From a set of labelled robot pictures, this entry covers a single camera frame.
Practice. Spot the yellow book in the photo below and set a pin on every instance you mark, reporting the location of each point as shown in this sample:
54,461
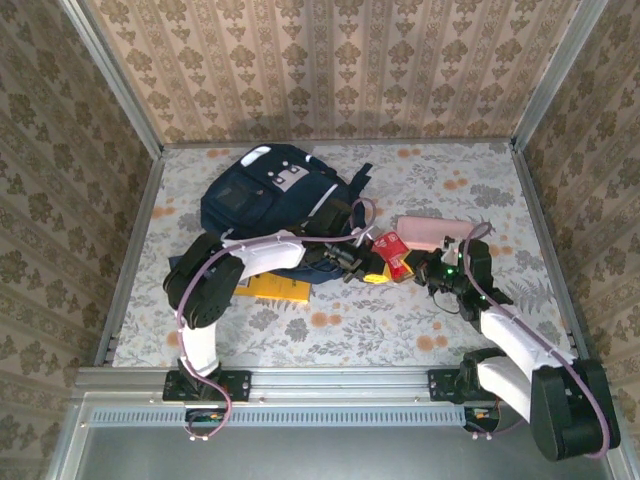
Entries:
275,287

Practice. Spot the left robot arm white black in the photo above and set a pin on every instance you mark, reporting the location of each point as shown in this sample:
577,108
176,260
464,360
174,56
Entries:
270,255

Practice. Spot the grey metal sheet tray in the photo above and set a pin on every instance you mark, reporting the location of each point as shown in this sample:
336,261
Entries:
325,455

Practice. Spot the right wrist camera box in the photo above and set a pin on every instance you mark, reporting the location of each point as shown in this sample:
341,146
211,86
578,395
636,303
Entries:
451,245

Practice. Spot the navy blue backpack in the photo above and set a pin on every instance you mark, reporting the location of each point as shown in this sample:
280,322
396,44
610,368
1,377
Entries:
260,195

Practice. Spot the aluminium frame post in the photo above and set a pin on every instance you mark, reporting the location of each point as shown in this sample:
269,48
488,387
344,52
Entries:
555,75
117,75

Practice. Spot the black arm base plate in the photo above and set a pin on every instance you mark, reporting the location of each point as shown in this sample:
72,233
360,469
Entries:
240,385
440,385

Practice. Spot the pink pencil case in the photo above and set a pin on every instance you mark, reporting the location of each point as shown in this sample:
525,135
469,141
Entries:
430,230

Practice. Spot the aluminium side rail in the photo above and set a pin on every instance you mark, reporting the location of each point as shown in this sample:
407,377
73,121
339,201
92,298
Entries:
146,200
534,200

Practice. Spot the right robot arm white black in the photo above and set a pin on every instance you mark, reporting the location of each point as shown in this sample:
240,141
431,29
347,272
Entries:
515,340

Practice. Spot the red game case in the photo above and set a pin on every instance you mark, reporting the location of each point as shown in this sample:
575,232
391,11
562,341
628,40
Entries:
392,252

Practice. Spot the floral patterned table cover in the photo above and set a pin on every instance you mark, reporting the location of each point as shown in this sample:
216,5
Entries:
440,165

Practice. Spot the aluminium mounting rail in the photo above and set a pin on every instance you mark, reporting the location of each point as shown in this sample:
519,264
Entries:
340,382

